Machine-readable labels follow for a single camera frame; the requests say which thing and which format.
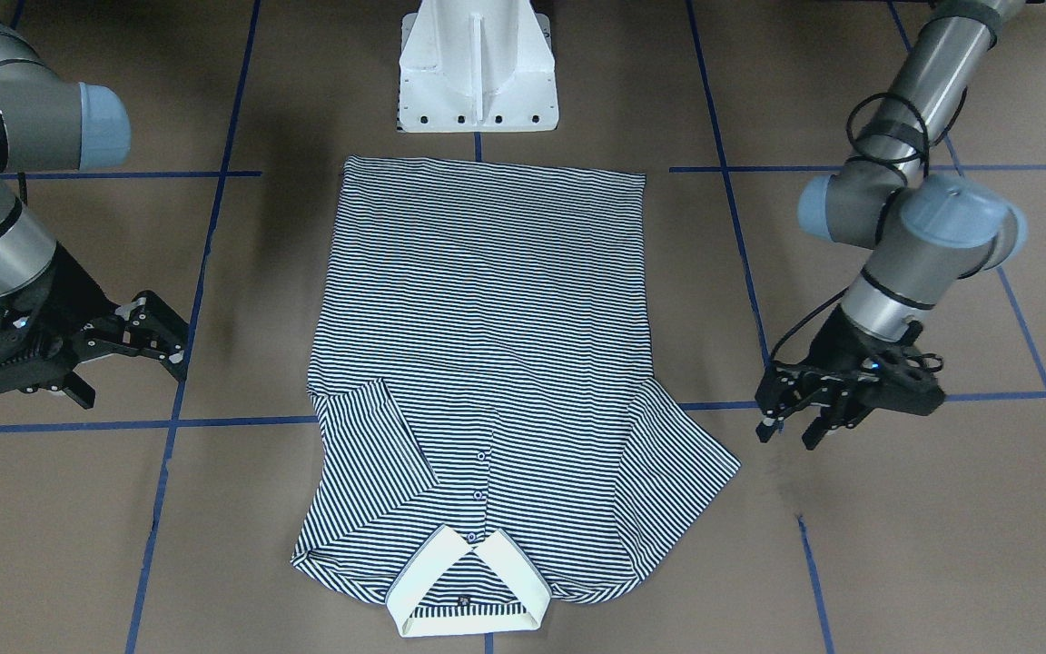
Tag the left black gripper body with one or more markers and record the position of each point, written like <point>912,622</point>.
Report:
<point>836,343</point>

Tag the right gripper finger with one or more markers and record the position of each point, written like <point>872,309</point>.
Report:
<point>60,376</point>
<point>145,328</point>

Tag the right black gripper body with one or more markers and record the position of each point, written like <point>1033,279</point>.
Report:
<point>72,304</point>

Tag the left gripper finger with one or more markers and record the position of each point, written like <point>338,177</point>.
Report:
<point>841,404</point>
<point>784,390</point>

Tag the striped polo shirt white collar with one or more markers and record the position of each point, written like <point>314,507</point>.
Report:
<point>494,436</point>

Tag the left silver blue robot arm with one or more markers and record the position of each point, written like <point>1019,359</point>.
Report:
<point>923,230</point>

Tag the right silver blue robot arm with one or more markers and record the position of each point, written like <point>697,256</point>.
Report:
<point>47,125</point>

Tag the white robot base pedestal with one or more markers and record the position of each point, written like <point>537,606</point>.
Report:
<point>477,67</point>

